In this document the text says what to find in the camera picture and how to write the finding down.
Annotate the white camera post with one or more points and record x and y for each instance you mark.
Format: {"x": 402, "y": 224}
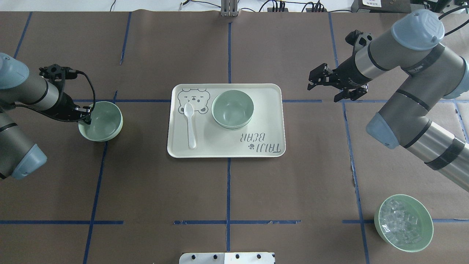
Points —
{"x": 228, "y": 258}

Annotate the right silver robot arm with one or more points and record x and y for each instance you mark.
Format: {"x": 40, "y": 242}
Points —
{"x": 435, "y": 72}

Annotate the green bowl with ice cubes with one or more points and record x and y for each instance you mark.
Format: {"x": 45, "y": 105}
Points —
{"x": 404, "y": 223}

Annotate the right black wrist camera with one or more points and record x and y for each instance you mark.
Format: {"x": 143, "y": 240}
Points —
{"x": 359, "y": 38}

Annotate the aluminium frame post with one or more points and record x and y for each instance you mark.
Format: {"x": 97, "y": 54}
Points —
{"x": 229, "y": 8}

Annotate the black computer box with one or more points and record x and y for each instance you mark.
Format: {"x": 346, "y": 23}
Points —
{"x": 386, "y": 6}

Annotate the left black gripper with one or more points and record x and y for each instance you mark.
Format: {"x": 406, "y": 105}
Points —
{"x": 66, "y": 103}

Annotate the white bear tray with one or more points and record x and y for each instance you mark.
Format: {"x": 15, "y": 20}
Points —
{"x": 263, "y": 136}

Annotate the black power strip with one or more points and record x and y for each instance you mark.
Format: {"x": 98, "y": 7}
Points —
{"x": 280, "y": 7}

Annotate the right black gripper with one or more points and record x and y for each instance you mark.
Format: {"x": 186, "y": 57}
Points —
{"x": 347, "y": 72}

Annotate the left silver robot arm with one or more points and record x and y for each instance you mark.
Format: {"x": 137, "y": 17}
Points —
{"x": 42, "y": 93}

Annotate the white plastic spoon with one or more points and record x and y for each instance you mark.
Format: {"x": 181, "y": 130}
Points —
{"x": 188, "y": 112}

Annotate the green bowl on tray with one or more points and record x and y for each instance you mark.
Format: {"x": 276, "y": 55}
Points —
{"x": 233, "y": 127}

